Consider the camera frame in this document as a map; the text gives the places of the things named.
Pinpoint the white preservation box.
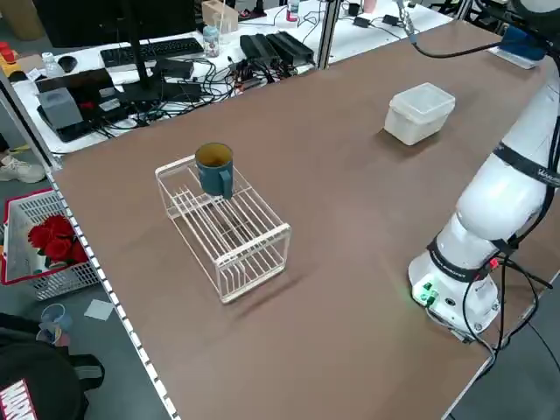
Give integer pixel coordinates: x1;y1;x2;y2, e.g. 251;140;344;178
382;102;452;147

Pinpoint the translucent plastic box lid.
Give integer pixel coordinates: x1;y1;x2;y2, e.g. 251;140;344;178
388;82;456;119

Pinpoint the grey cube box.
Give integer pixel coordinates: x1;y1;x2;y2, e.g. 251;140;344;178
37;87;85;131

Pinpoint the teal mug yellow inside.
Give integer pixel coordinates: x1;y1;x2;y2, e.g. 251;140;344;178
193;141;235;201

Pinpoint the black power supply brick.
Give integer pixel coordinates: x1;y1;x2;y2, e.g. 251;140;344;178
265;30;316;66
239;32;282;67

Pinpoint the black desk power adapter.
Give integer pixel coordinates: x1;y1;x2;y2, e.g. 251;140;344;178
155;59;196;81

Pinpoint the small patterned baby bottle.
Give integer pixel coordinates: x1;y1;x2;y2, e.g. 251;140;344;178
202;24;221;58

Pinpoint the white toothed edge strip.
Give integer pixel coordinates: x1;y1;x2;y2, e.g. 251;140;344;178
43;168;181;420

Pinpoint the white paper sheet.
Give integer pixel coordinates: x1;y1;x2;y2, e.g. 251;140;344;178
83;298;116;321

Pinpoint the black computer keyboard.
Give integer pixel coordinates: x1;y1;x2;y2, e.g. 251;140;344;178
99;36;206;69

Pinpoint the red white shopping basket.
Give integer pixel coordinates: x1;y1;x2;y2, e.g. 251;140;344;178
0;187;105;303

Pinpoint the red rose bouquet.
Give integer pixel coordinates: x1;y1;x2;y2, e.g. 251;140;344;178
27;213;89;269

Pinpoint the black flat case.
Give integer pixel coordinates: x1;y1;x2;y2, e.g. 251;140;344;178
34;67;117;95

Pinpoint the blue plastic cup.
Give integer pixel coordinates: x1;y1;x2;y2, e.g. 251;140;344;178
36;304;74;347

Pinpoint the white sneaker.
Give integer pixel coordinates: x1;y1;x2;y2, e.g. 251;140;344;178
0;148;48;184

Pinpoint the black computer monitor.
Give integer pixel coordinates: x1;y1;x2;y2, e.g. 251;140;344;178
32;0;202;104

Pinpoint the clear water bottle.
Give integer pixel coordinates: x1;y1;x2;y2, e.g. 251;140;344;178
41;51;63;79

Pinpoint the white flat tray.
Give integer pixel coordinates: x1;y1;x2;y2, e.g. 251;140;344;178
486;45;543;71

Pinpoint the black printed backpack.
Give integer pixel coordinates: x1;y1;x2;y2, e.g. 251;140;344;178
0;311;107;420

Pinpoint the blue fabric cover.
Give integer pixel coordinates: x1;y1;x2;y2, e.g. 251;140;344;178
500;25;549;63

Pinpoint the cardboard tube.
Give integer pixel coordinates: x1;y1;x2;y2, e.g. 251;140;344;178
6;0;45;41

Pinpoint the pale wire rack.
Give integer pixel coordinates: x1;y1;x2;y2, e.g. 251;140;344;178
153;152;293;306

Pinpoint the black desk cable tangle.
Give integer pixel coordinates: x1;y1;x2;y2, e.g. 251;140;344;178
82;54;316;132

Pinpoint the aluminium frame post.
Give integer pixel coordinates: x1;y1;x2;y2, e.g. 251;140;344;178
317;0;343;70

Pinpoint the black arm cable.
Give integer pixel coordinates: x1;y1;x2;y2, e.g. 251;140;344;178
395;0;560;367

